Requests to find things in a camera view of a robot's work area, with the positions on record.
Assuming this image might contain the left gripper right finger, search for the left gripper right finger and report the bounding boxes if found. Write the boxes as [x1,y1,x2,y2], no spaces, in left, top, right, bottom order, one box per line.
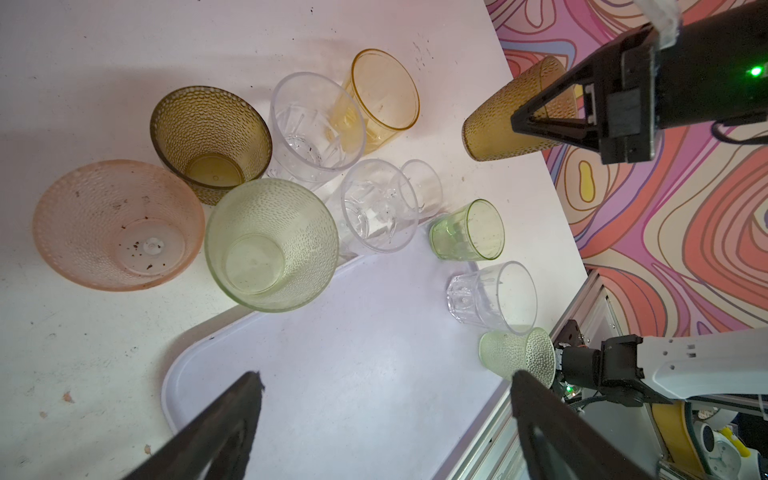
[510,370,652,479]

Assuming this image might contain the dark amber textured cup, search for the dark amber textured cup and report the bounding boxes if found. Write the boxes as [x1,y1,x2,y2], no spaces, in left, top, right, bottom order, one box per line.
[149,85,273,206]

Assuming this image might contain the clear faceted glass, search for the clear faceted glass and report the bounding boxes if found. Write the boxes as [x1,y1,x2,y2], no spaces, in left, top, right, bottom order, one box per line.
[326,159,419,258]
[446,261,538,336]

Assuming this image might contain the small green glass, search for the small green glass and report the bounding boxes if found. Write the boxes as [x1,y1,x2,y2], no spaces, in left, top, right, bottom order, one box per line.
[429,199,505,261]

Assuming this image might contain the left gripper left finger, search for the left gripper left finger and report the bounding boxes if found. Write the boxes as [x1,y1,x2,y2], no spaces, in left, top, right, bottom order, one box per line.
[127,371,265,479]

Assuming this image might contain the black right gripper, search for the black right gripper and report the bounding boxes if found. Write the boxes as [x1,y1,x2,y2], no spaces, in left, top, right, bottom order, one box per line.
[511,24,658,165]

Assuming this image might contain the olive amber textured cup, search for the olive amber textured cup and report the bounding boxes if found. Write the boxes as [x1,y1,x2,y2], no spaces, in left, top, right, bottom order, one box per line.
[462,56,566,162]

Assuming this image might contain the tall pale green cup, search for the tall pale green cup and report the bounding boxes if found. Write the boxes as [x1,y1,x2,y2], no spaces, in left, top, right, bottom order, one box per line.
[204,178,339,313]

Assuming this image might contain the small clear glass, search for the small clear glass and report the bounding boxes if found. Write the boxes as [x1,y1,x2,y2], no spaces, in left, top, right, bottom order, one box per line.
[401,159,444,220]

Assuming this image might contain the yellow smooth cup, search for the yellow smooth cup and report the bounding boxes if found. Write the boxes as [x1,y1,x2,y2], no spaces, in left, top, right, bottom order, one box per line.
[331,48,421,154]

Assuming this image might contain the pale green textured cup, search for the pale green textured cup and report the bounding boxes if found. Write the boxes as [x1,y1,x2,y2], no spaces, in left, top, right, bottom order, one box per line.
[478,327,556,388]

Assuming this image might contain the lavender plastic tray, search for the lavender plastic tray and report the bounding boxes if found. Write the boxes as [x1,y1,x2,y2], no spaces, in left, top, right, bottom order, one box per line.
[161,235,504,479]

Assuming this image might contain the pink textured cup back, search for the pink textured cup back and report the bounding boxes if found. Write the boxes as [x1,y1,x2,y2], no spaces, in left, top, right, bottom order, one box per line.
[32,160,205,292]

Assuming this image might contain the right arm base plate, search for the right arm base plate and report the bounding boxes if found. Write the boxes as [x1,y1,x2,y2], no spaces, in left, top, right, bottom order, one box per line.
[552,319,586,349]

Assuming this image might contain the clear tumbler back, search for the clear tumbler back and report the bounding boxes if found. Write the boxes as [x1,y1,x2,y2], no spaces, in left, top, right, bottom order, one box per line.
[266,72,366,190]

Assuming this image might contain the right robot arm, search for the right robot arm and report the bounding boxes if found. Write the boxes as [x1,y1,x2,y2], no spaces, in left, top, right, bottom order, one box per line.
[545,122,767,403]

